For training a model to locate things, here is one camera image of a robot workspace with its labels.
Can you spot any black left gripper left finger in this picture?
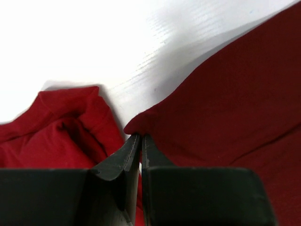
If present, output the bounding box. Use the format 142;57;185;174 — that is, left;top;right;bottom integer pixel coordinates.
0;135;141;226

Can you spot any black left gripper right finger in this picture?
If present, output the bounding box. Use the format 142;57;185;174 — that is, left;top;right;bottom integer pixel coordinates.
142;135;278;226

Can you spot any dark maroon t shirt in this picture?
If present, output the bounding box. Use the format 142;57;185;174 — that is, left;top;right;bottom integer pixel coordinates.
124;3;301;226

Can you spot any folded red t shirt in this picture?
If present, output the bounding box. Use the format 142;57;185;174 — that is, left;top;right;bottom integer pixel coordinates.
0;86;144;226

